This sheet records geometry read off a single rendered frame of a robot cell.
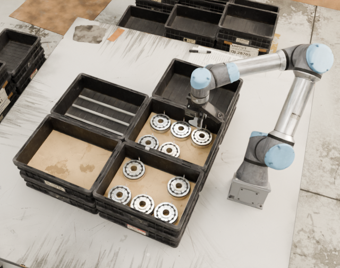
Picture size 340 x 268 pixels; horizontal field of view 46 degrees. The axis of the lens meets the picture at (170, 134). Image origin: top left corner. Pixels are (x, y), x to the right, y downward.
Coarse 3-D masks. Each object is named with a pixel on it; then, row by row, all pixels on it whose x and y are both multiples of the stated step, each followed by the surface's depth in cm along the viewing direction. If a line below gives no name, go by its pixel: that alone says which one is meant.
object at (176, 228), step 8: (128, 144) 182; (152, 152) 180; (112, 160) 177; (168, 160) 178; (176, 160) 178; (192, 168) 175; (104, 176) 172; (200, 176) 173; (192, 192) 168; (104, 200) 166; (112, 200) 166; (192, 200) 168; (128, 208) 163; (144, 216) 162; (152, 216) 162; (184, 216) 162; (160, 224) 162; (168, 224) 160
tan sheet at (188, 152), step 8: (144, 128) 200; (192, 128) 201; (160, 136) 197; (168, 136) 198; (160, 144) 195; (176, 144) 195; (184, 144) 195; (192, 144) 195; (168, 152) 192; (184, 152) 192; (192, 152) 192; (200, 152) 192; (208, 152) 193; (192, 160) 190; (200, 160) 190
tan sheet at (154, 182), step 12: (120, 168) 186; (120, 180) 182; (144, 180) 183; (156, 180) 183; (168, 180) 183; (132, 192) 179; (144, 192) 179; (156, 192) 179; (156, 204) 176; (180, 204) 176; (180, 216) 173
